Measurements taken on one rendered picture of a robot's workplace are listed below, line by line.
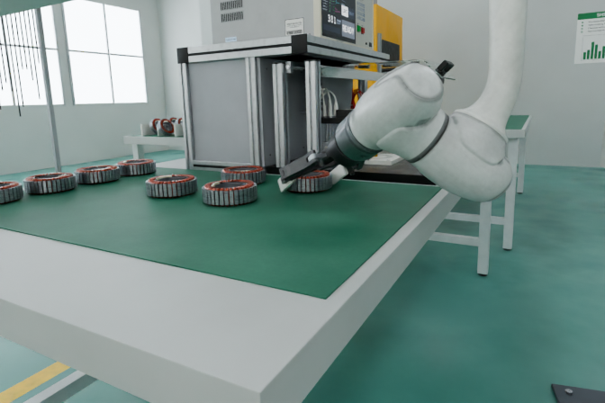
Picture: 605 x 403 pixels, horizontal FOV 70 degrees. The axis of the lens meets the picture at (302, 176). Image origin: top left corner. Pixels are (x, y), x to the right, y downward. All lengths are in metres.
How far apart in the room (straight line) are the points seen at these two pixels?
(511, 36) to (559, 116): 5.75
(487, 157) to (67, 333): 0.62
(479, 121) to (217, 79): 0.79
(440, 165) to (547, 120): 5.82
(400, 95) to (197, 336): 0.44
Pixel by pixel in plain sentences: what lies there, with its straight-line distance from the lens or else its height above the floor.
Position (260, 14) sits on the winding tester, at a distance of 1.37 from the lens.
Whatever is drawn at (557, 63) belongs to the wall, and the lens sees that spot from 6.53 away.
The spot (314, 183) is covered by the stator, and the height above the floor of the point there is 0.77.
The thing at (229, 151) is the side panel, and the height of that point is 0.81.
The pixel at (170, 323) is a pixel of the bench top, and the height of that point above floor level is 0.75.
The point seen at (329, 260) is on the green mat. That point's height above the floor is 0.75.
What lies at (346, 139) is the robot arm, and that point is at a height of 0.88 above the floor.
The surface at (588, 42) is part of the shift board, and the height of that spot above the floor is 1.55.
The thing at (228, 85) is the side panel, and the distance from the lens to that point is 1.27.
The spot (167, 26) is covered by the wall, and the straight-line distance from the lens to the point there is 9.39.
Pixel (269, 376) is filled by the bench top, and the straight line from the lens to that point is 0.36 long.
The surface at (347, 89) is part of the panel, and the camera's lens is 1.73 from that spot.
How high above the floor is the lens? 0.95
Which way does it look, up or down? 10 degrees down
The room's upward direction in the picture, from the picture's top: 2 degrees counter-clockwise
